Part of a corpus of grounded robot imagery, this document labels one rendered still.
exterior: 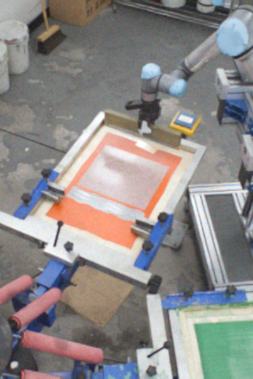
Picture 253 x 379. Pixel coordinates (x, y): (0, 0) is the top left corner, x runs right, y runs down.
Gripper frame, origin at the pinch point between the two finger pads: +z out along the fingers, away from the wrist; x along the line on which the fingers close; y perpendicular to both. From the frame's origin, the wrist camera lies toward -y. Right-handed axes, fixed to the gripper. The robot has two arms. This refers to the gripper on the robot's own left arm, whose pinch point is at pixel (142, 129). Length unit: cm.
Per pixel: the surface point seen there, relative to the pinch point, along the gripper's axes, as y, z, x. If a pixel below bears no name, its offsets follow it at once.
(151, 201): 17.5, 14.2, -27.2
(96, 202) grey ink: -4.1, 13.6, -39.0
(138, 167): 3.4, 14.1, -10.6
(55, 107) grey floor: -121, 109, 111
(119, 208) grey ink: 6.5, 13.4, -37.8
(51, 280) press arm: 1, 6, -87
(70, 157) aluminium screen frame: -26.6, 10.3, -22.1
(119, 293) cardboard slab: 3, 108, -25
